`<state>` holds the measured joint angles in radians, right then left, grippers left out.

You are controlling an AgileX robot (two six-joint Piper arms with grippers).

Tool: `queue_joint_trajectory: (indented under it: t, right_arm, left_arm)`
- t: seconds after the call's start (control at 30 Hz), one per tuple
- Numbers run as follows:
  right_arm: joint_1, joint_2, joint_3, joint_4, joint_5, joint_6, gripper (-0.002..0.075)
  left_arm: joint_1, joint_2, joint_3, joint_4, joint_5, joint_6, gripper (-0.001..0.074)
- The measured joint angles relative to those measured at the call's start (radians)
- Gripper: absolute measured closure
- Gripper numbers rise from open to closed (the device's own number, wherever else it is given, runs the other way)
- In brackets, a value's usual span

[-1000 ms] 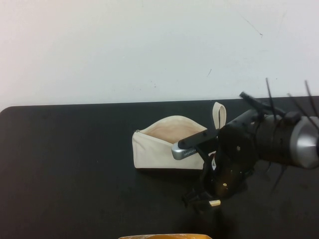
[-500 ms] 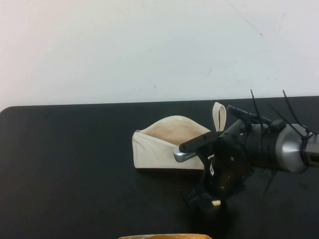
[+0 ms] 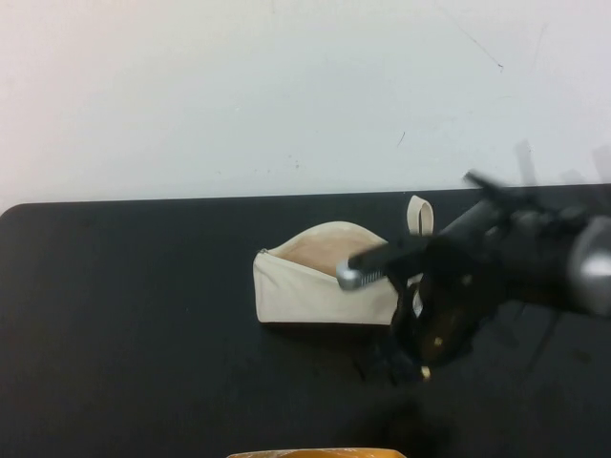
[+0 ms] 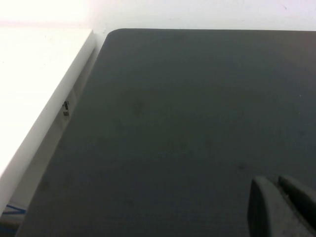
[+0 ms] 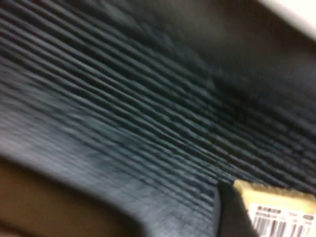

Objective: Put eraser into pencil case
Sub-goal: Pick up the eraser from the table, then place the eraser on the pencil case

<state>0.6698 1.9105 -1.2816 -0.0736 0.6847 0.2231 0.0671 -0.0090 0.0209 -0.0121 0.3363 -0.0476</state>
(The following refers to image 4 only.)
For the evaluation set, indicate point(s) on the black table mat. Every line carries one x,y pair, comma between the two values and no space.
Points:
172,111

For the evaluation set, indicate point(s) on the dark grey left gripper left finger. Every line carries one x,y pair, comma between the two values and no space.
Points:
266,212

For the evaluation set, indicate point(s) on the blue tape strip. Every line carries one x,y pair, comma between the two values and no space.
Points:
13,212

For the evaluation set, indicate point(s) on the white side board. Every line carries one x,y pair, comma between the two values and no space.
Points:
29,86

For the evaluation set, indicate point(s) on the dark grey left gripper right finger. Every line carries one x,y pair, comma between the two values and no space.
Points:
301,197

